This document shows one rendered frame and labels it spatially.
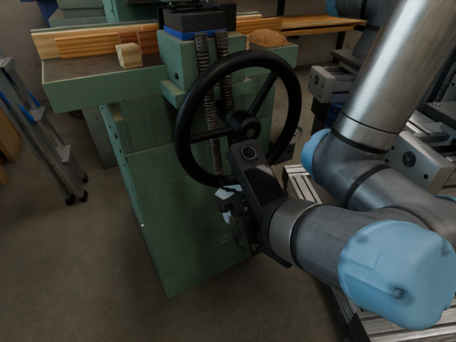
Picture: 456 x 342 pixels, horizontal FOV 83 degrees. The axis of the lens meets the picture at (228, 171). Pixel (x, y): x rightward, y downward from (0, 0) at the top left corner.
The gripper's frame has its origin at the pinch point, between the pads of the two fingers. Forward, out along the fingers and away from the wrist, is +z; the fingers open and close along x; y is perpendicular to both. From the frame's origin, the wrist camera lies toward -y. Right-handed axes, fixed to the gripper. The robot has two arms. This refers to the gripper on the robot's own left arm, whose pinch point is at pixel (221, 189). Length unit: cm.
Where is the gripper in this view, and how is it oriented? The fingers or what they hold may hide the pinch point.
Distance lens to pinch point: 49.7
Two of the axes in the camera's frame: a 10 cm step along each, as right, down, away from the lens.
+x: 8.7, -3.0, 3.9
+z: -4.3, -0.7, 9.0
